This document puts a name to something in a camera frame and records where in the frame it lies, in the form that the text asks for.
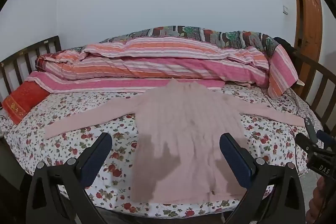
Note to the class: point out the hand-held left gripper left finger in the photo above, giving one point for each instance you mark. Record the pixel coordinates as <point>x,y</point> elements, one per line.
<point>97,158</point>

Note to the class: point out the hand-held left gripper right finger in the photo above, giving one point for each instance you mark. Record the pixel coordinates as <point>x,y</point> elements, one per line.
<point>236,158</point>

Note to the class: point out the pink orange striped quilt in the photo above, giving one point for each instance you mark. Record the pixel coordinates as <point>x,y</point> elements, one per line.
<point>162,66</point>

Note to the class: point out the floral bed sheet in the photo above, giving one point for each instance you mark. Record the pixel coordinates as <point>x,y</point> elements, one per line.
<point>78,155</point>

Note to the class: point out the pink knitted sweater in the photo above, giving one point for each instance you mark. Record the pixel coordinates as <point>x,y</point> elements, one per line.
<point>181,129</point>

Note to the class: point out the white wall switch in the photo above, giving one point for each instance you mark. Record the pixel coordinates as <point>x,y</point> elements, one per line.
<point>285,9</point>

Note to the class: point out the dark wooden headboard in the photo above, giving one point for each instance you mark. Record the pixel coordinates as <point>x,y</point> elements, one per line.
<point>31,56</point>

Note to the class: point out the brown wooden door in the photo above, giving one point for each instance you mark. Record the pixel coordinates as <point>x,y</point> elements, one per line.
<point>311,19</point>

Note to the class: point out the red embroidered pillow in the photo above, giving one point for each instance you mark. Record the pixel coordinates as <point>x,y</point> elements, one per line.
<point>23,99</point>

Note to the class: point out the person's right hand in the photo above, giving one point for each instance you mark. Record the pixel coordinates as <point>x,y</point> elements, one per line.
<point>319,203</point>

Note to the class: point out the dark cloth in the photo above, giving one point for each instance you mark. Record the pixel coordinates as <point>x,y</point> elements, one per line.
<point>284,45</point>

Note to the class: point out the floral patchwork quilt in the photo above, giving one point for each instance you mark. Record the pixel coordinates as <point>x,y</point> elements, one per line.
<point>199,33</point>

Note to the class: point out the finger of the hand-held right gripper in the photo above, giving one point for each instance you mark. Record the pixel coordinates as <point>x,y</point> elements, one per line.
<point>311,130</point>
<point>322,138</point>

